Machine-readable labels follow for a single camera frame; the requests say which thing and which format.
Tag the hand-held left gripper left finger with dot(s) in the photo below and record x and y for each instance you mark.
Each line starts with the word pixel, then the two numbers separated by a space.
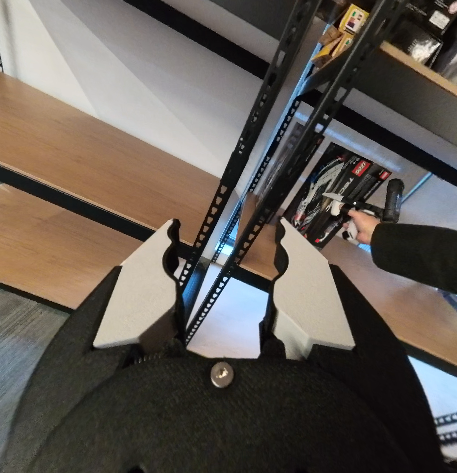
pixel 140 295

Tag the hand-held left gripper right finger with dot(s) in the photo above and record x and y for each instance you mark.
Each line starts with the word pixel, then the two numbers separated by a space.
pixel 310 295

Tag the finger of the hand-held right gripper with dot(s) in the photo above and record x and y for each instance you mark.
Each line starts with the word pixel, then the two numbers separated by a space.
pixel 336 197

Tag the black race car lego box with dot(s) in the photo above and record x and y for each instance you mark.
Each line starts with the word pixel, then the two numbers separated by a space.
pixel 362 173

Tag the person's right forearm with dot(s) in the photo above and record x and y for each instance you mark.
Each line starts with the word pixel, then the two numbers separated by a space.
pixel 417 254

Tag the dark lego box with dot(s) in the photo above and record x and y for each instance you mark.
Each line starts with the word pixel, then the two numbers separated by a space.
pixel 298 147

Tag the person's right hand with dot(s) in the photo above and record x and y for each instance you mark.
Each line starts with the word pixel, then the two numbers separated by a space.
pixel 367 227

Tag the small yellow box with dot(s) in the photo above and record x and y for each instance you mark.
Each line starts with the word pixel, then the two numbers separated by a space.
pixel 336 48

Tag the black glossy box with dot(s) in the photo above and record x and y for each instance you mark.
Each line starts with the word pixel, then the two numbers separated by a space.
pixel 417 48

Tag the yellow box purple print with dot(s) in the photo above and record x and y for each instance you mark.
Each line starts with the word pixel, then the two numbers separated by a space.
pixel 355 18

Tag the black box white label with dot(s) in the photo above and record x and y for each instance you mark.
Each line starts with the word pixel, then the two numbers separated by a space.
pixel 435 14

